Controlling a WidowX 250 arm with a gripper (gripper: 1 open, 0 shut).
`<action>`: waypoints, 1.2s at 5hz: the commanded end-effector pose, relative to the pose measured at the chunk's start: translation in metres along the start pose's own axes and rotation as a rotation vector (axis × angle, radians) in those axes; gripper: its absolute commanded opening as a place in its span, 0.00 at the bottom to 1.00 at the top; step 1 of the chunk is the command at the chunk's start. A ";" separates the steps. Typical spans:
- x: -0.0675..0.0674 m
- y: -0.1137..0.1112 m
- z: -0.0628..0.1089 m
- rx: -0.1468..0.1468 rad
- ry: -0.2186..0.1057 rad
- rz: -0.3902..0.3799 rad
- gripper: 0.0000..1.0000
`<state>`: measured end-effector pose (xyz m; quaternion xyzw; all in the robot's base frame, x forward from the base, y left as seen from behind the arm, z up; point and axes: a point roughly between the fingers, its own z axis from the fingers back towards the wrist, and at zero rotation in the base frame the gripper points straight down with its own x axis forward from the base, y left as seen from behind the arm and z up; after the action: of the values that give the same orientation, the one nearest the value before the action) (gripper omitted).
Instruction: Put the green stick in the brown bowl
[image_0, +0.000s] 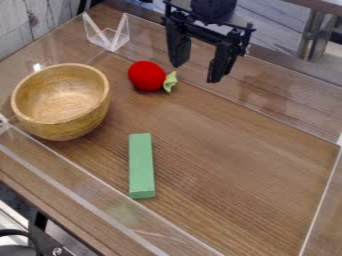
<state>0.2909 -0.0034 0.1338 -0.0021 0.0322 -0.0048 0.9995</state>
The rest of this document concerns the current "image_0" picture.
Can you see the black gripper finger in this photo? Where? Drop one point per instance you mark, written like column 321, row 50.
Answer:
column 178, row 44
column 222, row 63

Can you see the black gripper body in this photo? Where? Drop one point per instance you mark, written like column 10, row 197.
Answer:
column 212, row 21

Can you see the red plush strawberry toy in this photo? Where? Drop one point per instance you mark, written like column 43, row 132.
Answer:
column 149, row 77

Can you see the clear acrylic corner bracket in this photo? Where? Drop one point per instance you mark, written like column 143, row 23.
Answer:
column 110, row 39

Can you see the green rectangular stick block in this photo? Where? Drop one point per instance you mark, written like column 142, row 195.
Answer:
column 141, row 166

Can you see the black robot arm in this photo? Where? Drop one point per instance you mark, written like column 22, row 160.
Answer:
column 206, row 21

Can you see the metal table leg background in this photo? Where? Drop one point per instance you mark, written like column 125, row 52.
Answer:
column 316, row 35

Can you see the black table frame leg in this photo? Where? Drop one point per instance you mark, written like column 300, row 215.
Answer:
column 25, row 238

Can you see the brown wooden bowl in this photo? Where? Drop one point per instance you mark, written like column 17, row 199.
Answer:
column 62, row 101

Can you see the clear acrylic barrier wall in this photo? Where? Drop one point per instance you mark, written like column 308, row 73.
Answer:
column 115, row 225

